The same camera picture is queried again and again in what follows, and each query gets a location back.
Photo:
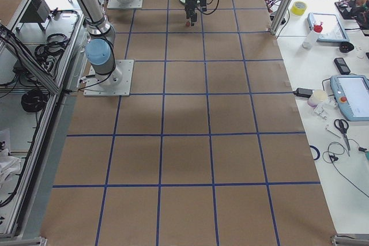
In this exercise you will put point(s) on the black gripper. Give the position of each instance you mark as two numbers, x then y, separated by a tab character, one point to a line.
190	3

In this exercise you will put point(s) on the yellow tape roll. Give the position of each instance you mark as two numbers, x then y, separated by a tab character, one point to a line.
298	8

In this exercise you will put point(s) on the clear bottle red cap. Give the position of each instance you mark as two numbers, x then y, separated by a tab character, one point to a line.
312	37

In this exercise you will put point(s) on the blue teach pendant far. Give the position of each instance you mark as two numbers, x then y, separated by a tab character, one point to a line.
333	30

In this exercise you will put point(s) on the blue teach pendant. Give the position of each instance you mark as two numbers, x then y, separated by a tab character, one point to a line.
351	94
333	30

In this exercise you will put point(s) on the black power adapter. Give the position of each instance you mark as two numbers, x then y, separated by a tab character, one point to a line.
303	92

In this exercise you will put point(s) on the paper cup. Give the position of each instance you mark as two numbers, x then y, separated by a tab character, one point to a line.
317	97

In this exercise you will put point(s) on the black phone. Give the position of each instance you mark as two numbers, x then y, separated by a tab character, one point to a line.
342	66

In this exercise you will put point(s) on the blue teach pendant near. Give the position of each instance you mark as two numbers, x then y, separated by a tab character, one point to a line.
351	94

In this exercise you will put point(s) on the black scissors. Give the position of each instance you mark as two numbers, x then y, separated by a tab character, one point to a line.
342	126

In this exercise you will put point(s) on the blue tape roll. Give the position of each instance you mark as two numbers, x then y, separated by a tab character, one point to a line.
317	154

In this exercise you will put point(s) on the white crumpled cloth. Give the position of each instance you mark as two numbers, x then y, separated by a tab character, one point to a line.
11	167

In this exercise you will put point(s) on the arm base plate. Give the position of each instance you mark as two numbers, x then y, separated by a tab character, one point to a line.
124	4
117	84

